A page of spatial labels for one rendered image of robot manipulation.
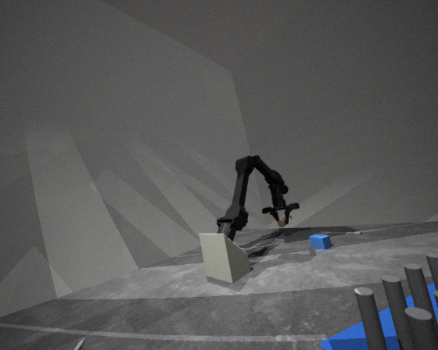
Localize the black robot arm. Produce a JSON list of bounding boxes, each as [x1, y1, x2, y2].
[[217, 155, 288, 241]]

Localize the blue block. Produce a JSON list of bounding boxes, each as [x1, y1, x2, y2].
[[310, 234, 332, 249]]

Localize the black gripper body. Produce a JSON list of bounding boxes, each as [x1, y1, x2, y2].
[[262, 195, 300, 214]]

